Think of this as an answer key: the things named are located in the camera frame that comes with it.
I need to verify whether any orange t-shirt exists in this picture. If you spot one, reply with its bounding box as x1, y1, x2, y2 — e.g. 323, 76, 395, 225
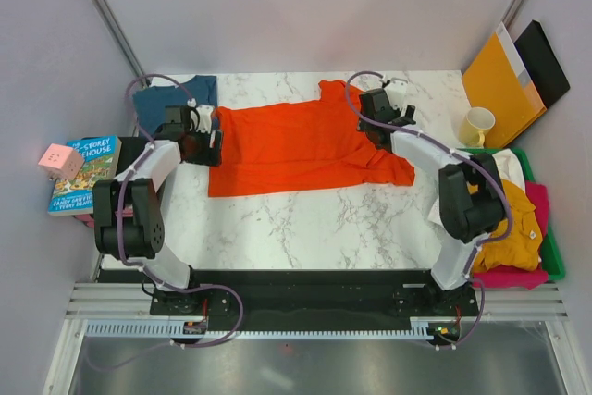
208, 80, 415, 198

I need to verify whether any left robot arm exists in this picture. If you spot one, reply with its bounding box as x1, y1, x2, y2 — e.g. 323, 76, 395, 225
92, 104, 223, 315

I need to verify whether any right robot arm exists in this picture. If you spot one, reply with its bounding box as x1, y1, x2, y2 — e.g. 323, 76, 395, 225
358, 88, 511, 315

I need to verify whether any yellow mug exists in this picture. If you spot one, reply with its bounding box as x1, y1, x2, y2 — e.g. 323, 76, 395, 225
458, 107, 496, 148

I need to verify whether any folded blue t-shirt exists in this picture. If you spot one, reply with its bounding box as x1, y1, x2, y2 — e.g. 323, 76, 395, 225
132, 75, 218, 135

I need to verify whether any orange folder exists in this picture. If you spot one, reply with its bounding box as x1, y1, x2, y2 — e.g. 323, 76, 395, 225
462, 23, 547, 149

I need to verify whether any blue treehouse book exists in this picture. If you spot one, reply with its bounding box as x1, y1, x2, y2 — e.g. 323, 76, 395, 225
48, 135, 121, 216

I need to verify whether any white t-shirt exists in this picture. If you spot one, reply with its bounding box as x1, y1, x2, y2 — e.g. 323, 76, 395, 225
427, 149, 525, 226

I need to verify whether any pink cube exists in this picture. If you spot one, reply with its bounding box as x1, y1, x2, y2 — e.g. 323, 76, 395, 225
38, 143, 84, 180

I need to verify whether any black flat box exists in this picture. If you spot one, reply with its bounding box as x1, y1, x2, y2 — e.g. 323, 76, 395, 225
514, 20, 571, 108

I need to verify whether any mustard yellow t-shirt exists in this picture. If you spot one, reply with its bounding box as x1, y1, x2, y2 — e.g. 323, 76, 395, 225
473, 179, 543, 273

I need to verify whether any magenta t-shirt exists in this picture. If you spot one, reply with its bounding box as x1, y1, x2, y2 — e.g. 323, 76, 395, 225
472, 192, 549, 290

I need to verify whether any green plastic tray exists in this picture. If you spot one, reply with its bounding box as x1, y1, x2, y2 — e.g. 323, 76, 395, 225
455, 147, 566, 281

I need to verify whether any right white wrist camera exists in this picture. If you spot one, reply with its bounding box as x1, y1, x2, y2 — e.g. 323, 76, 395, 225
381, 76, 409, 111

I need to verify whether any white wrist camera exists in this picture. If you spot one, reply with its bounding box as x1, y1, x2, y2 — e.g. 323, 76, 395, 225
381, 76, 409, 111
187, 98, 216, 133

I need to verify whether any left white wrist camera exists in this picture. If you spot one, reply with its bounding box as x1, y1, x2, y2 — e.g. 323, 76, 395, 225
187, 98, 216, 133

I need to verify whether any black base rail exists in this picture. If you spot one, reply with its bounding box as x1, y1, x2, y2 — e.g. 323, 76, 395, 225
99, 267, 478, 339

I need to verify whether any white slotted cable duct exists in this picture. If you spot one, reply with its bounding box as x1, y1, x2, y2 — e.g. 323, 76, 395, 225
85, 316, 434, 340

